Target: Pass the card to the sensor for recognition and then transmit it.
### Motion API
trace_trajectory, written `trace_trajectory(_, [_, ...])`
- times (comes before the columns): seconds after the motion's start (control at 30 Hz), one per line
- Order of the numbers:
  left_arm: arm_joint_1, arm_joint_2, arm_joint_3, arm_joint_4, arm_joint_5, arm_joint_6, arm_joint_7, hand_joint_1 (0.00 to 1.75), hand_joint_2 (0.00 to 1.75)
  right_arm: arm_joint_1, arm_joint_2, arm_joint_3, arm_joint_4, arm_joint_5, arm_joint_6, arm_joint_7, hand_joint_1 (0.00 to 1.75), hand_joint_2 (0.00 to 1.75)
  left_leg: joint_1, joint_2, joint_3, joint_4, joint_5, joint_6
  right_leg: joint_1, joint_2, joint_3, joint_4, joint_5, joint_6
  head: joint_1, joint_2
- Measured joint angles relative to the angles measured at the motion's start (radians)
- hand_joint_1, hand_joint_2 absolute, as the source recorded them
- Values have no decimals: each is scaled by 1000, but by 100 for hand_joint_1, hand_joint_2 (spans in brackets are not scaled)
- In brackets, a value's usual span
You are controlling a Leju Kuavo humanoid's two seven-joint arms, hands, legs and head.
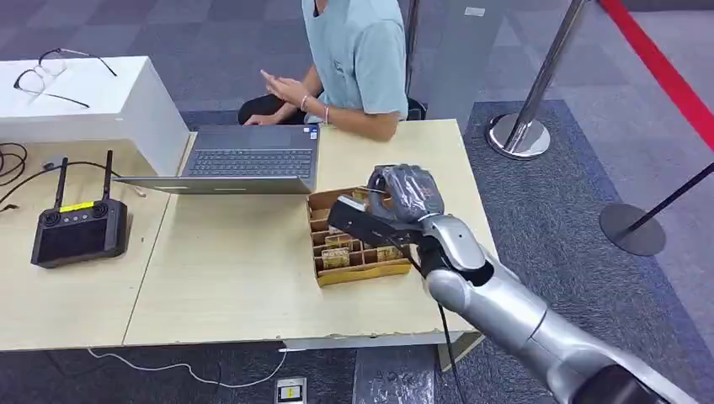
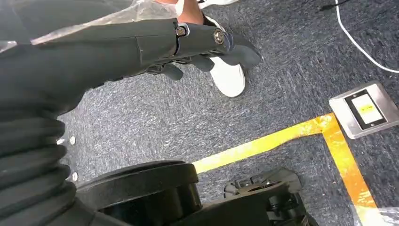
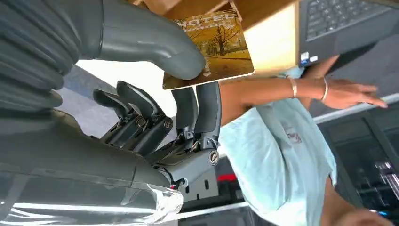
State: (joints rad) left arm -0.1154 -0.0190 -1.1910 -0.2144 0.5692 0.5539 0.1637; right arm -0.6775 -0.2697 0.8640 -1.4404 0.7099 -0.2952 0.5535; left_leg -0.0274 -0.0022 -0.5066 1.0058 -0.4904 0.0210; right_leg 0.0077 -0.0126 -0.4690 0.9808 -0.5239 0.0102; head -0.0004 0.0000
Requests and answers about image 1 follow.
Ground chrome stanchion post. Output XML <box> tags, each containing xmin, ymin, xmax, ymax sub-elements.
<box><xmin>485</xmin><ymin>0</ymin><xmax>591</xmax><ymax>161</ymax></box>

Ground coiled black cable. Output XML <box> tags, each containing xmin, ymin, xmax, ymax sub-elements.
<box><xmin>0</xmin><ymin>142</ymin><xmax>29</xmax><ymax>189</ymax></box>

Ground red barrier belt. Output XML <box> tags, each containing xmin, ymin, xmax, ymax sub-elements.
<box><xmin>598</xmin><ymin>0</ymin><xmax>714</xmax><ymax>152</ymax></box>

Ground person's left hand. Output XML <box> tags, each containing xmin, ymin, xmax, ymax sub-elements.
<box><xmin>243</xmin><ymin>111</ymin><xmax>291</xmax><ymax>127</ymax></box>

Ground black remote controller with antennas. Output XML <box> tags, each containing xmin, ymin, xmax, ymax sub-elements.
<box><xmin>30</xmin><ymin>149</ymin><xmax>130</xmax><ymax>270</ymax></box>

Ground person's right hand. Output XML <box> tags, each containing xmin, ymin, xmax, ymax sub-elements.
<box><xmin>259</xmin><ymin>69</ymin><xmax>306</xmax><ymax>107</ymax></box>

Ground pale desk leg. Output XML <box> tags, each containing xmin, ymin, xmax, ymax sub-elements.
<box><xmin>435</xmin><ymin>332</ymin><xmax>487</xmax><ymax>373</ymax></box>

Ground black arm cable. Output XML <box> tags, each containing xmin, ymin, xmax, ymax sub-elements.
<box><xmin>390</xmin><ymin>239</ymin><xmax>466</xmax><ymax>404</ymax></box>

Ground dark plastic-wrapped panel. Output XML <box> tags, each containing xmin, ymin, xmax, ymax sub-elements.
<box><xmin>352</xmin><ymin>344</ymin><xmax>437</xmax><ymax>404</ymax></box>

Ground black-rimmed eyeglasses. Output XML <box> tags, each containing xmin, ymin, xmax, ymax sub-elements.
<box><xmin>13</xmin><ymin>47</ymin><xmax>119</xmax><ymax>109</ymax></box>

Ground white box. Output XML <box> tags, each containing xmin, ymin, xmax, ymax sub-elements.
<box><xmin>0</xmin><ymin>56</ymin><xmax>191</xmax><ymax>178</ymax></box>

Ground person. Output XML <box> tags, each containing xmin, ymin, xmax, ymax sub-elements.
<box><xmin>237</xmin><ymin>0</ymin><xmax>410</xmax><ymax>143</ymax></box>

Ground grey laptop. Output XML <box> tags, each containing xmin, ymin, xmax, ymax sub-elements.
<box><xmin>113</xmin><ymin>123</ymin><xmax>321</xmax><ymax>196</ymax></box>

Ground wooden card box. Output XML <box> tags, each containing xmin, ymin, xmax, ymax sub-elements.
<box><xmin>306</xmin><ymin>186</ymin><xmax>413</xmax><ymax>289</ymax></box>

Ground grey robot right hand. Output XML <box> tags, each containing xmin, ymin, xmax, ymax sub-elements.
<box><xmin>366</xmin><ymin>163</ymin><xmax>446</xmax><ymax>224</ymax></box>

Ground long black cable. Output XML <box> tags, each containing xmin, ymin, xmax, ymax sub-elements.
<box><xmin>0</xmin><ymin>161</ymin><xmax>121</xmax><ymax>207</ymax></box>

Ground floor power socket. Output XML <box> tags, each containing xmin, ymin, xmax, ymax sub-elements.
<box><xmin>274</xmin><ymin>376</ymin><xmax>308</xmax><ymax>404</ymax></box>

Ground black stanchion post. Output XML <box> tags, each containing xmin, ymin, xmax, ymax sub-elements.
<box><xmin>599</xmin><ymin>162</ymin><xmax>714</xmax><ymax>258</ymax></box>

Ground white floor cable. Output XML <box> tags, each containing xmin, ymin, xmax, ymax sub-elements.
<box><xmin>86</xmin><ymin>346</ymin><xmax>306</xmax><ymax>391</ymax></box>

